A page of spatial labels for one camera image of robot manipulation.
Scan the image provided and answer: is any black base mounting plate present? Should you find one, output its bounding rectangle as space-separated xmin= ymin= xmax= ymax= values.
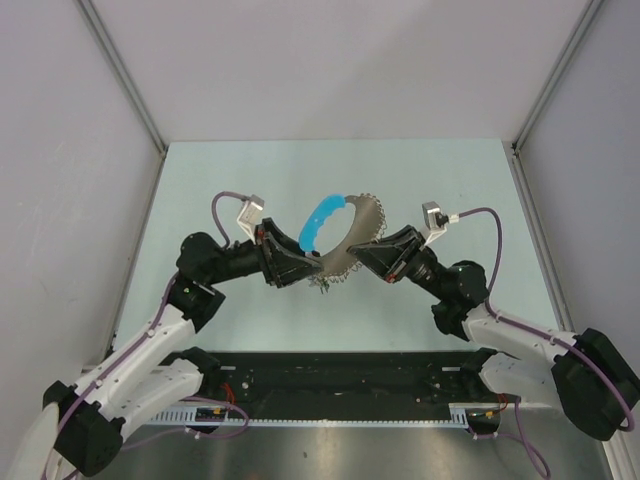
xmin=102 ymin=349 xmax=524 ymax=421

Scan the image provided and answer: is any large metal keyring blue handle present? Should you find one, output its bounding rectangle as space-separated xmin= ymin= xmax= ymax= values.
xmin=298 ymin=193 xmax=386 ymax=291

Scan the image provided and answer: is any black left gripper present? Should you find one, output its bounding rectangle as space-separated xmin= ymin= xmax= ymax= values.
xmin=206 ymin=217 xmax=322 ymax=287

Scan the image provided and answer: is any left aluminium frame post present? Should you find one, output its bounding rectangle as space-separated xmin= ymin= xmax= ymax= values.
xmin=74 ymin=0 xmax=169 ymax=156

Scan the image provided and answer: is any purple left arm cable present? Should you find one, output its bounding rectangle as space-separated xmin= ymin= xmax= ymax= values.
xmin=42 ymin=191 xmax=251 ymax=476

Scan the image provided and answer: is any aluminium frame post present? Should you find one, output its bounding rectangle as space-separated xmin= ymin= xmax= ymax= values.
xmin=509 ymin=0 xmax=609 ymax=154
xmin=74 ymin=0 xmax=169 ymax=156

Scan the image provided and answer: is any grey slotted cable duct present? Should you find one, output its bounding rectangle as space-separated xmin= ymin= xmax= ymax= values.
xmin=146 ymin=404 xmax=469 ymax=429

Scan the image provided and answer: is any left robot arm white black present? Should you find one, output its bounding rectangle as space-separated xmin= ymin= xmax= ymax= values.
xmin=43 ymin=218 xmax=322 ymax=476

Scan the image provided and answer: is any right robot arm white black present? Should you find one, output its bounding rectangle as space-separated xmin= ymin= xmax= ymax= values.
xmin=348 ymin=226 xmax=639 ymax=441

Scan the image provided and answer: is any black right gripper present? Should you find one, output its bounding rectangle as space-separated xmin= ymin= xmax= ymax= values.
xmin=348 ymin=224 xmax=449 ymax=301

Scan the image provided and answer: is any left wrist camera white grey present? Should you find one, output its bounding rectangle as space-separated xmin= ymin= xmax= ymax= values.
xmin=236 ymin=195 xmax=264 ymax=241

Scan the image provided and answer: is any right aluminium frame post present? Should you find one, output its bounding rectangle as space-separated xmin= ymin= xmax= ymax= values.
xmin=509 ymin=0 xmax=609 ymax=154

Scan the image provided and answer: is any small split rings bunch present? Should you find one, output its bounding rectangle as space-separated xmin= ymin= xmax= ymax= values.
xmin=307 ymin=273 xmax=334 ymax=296

